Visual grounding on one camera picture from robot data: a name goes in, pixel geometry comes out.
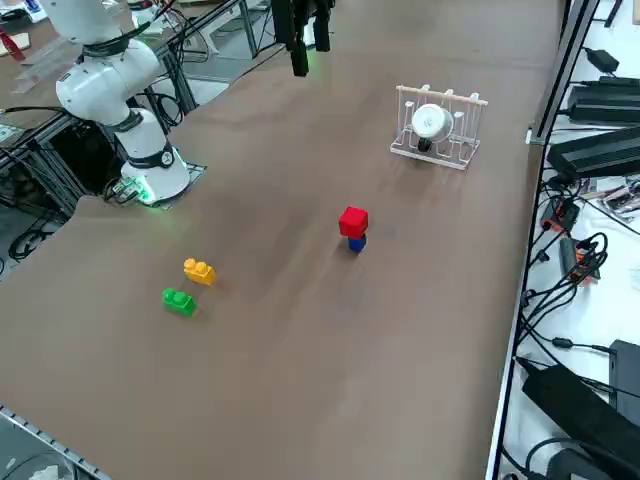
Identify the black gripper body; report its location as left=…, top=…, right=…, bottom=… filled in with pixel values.
left=272, top=0, right=334, bottom=18

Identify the red wooden cube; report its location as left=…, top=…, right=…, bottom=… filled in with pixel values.
left=338, top=205, right=370, bottom=239

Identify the white ceramic cup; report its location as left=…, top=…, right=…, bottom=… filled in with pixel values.
left=411, top=103, right=456, bottom=142

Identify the white device with green light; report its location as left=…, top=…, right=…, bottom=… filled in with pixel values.
left=130, top=4, right=166, bottom=36

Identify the yellow plastic building brick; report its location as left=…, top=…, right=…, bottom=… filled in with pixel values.
left=183, top=257, right=218, bottom=287

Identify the clear acrylic shelf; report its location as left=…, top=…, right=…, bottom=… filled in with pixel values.
left=10, top=34, right=76, bottom=96

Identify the green plastic building brick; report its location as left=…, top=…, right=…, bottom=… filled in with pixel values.
left=161, top=287, right=198, bottom=318

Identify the small black power adapter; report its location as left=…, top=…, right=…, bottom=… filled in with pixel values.
left=583, top=47, right=621, bottom=74

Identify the red tool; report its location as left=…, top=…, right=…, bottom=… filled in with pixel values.
left=0, top=27, right=25, bottom=64

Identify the black ribbed power supply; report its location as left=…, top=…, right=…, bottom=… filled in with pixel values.
left=567, top=74, right=640, bottom=126

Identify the long black power supply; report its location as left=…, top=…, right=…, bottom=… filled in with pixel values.
left=546, top=127, right=640, bottom=182

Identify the red circuit board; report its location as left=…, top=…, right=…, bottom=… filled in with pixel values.
left=542, top=196, right=582, bottom=234

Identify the slim black adapter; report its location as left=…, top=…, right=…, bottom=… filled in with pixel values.
left=558, top=237, right=580, bottom=277

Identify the clear plastic packet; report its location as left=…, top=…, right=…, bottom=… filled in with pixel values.
left=597, top=177, right=640, bottom=224

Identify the orange circuit board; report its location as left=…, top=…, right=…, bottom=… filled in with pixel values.
left=573, top=248, right=609, bottom=287

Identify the large black power brick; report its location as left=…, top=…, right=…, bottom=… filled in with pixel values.
left=521, top=363, right=640, bottom=474

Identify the black box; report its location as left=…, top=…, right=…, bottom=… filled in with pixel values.
left=608, top=339, right=640, bottom=416

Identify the black rounded adapter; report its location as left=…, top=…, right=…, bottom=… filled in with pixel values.
left=544, top=447, right=604, bottom=480

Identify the white wire cup rack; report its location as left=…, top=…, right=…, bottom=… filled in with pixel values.
left=389, top=84, right=489, bottom=172

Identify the black metal frame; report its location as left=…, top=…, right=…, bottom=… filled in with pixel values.
left=0, top=107, right=126, bottom=221

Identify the black table edge rail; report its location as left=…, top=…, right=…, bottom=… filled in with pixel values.
left=483, top=0, right=601, bottom=480

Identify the black cable with ferrite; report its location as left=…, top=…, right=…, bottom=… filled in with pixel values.
left=517, top=319, right=614, bottom=361

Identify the grey metal rail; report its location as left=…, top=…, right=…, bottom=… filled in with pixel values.
left=0, top=403, right=111, bottom=480

